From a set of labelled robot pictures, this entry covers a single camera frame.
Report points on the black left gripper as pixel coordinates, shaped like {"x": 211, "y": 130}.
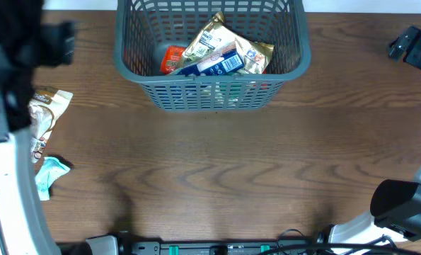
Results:
{"x": 72, "y": 61}

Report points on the beige snack bag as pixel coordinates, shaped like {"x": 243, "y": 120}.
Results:
{"x": 45, "y": 108}

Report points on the small teal white sachet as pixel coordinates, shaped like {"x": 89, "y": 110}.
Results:
{"x": 50, "y": 171}

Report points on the orange spaghetti packet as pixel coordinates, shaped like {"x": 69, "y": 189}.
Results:
{"x": 171, "y": 58}

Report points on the gold foil food pouch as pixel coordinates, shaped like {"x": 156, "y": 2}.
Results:
{"x": 215, "y": 35}

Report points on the tissue pocket pack bundle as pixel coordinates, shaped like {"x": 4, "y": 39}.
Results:
{"x": 221, "y": 62}

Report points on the green lid jar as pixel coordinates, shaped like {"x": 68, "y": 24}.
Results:
{"x": 228, "y": 94}

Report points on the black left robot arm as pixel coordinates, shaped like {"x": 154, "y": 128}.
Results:
{"x": 23, "y": 227}

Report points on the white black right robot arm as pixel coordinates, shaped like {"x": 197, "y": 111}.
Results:
{"x": 395, "y": 208}

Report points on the grey plastic basket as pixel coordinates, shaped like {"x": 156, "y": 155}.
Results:
{"x": 145, "y": 29}

